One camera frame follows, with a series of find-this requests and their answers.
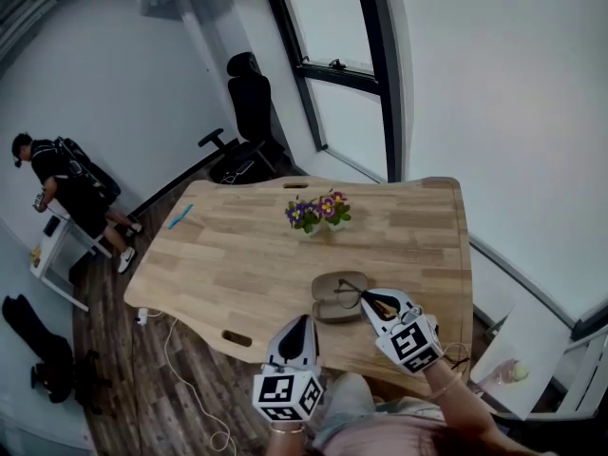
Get person's grey trousers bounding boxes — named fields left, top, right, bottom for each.
left=311, top=371, right=446, bottom=448

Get long white cable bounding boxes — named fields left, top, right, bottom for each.
left=162, top=315, right=235, bottom=453

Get thin black wrist cord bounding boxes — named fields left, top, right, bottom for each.
left=441, top=341, right=472, bottom=369

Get black window frame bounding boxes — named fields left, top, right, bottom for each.
left=258, top=0, right=413, bottom=184

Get black-framed eyeglasses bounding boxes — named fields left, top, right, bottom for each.
left=333, top=277, right=381, bottom=311

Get teal blue tool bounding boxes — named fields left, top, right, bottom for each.
left=168, top=202, right=195, bottom=231

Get pink flower pot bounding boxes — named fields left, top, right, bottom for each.
left=315, top=188, right=352, bottom=233

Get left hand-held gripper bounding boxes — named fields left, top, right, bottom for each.
left=251, top=314, right=327, bottom=422

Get black folding stand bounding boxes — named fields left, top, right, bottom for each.
left=73, top=349, right=114, bottom=416

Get person's left forearm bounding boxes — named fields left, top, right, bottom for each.
left=265, top=420, right=309, bottom=456

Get beige glasses case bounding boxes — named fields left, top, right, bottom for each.
left=311, top=271, right=377, bottom=326

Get pink plastic bag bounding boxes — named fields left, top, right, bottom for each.
left=488, top=358, right=519, bottom=385

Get person's right forearm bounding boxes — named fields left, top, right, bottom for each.
left=421, top=358, right=503, bottom=446

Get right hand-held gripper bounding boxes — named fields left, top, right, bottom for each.
left=359, top=288, right=446, bottom=376

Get black bag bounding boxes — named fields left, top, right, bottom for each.
left=1, top=294, right=76, bottom=405

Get black office chair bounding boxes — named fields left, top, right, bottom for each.
left=198, top=51, right=287, bottom=185

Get white metal rack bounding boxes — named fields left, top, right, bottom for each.
left=550, top=325, right=608, bottom=417

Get person's light shirt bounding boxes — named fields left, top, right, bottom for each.
left=322, top=408, right=476, bottom=456

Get white side table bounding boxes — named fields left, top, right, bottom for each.
left=28, top=213, right=114, bottom=313

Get white shelf board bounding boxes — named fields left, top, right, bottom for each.
left=468, top=296, right=574, bottom=421

